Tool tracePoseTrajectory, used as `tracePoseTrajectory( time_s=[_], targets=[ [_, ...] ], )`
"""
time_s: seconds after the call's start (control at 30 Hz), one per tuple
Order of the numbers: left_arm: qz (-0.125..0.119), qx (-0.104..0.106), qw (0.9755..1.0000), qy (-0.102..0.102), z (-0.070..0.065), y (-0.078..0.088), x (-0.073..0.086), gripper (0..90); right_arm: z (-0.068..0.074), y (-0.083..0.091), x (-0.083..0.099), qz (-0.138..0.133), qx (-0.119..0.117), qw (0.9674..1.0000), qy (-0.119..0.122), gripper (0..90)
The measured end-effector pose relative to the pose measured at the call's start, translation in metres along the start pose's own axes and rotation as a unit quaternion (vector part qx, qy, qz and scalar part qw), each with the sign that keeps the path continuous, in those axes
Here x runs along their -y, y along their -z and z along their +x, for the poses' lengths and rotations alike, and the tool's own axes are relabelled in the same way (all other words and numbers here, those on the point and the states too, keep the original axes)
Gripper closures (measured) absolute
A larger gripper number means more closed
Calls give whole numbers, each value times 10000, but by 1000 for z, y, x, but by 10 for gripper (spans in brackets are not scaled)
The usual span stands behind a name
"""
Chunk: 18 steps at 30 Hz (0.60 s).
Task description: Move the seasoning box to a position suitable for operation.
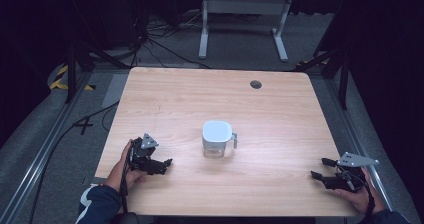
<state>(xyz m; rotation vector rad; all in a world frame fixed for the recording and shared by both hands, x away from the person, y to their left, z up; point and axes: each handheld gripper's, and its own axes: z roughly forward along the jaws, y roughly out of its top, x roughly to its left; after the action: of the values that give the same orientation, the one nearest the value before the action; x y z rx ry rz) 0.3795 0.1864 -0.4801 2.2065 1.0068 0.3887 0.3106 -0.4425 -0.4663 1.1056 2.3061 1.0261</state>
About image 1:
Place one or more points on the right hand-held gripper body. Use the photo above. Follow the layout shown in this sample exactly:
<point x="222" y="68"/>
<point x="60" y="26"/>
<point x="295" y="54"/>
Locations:
<point x="350" y="179"/>

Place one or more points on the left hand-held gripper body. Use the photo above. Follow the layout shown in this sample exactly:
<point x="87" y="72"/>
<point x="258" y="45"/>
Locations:
<point x="143" y="152"/>

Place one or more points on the person's right hand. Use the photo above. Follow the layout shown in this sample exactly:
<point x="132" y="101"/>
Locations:
<point x="361" y="199"/>

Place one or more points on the person's left hand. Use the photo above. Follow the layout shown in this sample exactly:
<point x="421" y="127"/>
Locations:
<point x="117" y="172"/>

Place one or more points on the black metal stand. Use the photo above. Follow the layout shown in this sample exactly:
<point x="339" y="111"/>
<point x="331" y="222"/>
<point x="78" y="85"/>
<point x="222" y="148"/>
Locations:
<point x="343" y="80"/>
<point x="71" y="74"/>

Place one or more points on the yellow black hazard tape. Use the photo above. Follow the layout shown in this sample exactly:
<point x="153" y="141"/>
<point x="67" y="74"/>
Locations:
<point x="56" y="82"/>

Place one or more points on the aluminium floor rail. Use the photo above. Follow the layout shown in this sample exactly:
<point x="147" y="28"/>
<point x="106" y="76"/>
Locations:
<point x="353" y="130"/>
<point x="40" y="157"/>

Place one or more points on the white metal table frame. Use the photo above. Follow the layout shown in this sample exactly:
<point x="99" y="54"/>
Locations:
<point x="245" y="5"/>

